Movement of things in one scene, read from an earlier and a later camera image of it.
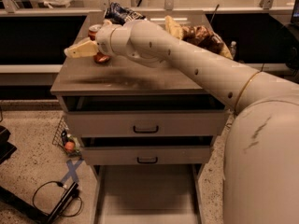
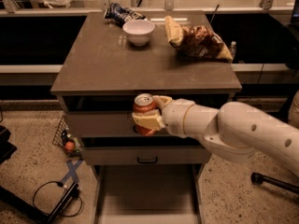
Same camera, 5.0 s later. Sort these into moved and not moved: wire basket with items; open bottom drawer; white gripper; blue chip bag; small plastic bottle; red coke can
Moved: white gripper; red coke can
Not moved: open bottom drawer; blue chip bag; wire basket with items; small plastic bottle
